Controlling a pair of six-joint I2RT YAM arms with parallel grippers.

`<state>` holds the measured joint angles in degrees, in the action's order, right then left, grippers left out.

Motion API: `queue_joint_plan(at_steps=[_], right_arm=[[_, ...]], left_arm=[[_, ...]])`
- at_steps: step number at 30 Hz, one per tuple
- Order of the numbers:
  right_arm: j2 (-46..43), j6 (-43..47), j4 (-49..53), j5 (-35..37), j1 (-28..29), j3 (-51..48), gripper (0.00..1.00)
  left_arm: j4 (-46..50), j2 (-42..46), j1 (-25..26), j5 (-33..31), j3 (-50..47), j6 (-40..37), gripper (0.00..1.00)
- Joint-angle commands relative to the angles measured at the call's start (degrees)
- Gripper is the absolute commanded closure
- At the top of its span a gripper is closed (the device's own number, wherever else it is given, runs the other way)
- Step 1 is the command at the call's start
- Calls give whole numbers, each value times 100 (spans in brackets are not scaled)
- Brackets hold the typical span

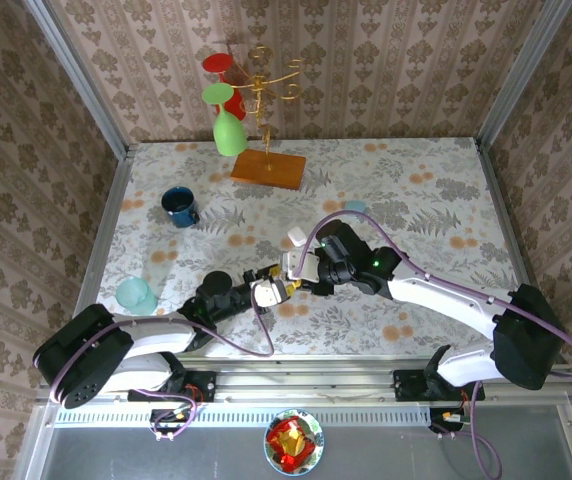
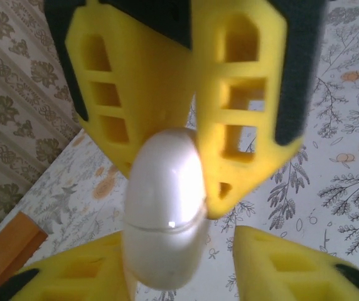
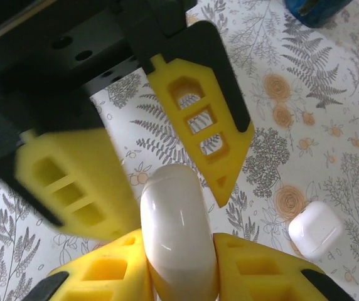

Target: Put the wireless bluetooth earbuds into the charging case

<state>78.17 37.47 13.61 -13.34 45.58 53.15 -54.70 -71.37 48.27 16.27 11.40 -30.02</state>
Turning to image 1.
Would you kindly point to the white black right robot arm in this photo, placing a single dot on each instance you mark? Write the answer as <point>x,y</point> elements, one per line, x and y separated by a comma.
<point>441,300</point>

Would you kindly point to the aluminium table side rail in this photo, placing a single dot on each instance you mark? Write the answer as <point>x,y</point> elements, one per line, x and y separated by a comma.
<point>111,220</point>
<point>511,220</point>

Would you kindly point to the red foil candy wrapper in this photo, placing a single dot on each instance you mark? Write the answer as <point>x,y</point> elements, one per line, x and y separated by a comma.
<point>278,455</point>

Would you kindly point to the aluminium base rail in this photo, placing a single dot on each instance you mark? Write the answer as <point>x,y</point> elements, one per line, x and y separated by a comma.
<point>306,382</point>

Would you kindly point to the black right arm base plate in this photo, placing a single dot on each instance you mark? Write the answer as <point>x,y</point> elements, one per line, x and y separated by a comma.
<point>406,387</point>

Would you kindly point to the aluminium frame post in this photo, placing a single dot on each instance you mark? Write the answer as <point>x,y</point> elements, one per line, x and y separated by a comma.
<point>516,80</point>
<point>81,80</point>

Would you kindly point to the patterned ceramic bowl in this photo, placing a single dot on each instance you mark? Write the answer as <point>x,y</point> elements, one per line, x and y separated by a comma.
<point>320,440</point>

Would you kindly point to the translucent teal plastic cup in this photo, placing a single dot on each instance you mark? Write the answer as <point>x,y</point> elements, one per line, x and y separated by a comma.
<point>133,295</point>

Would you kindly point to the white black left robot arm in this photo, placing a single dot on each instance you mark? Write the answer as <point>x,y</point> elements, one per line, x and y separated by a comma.
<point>161,335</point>

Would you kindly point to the green plastic wine glass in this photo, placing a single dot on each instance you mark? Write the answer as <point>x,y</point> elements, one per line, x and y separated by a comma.
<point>228,135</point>

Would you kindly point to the gold foil candy wrapper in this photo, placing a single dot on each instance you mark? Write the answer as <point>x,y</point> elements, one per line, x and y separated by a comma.
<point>291,440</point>

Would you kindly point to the red plastic wine glass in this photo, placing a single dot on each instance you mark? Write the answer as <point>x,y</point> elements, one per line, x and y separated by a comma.
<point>217,63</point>

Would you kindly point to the dark blue mug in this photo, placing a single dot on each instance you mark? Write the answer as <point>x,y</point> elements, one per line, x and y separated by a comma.
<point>181,217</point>

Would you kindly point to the white square earbud case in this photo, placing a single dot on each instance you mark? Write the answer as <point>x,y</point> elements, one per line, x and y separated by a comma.
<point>295,235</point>

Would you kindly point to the grey metal shelf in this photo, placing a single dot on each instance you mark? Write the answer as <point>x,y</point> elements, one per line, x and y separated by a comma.
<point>116,460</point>

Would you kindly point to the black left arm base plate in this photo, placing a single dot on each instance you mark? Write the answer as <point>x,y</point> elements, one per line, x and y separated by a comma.
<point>206,385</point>

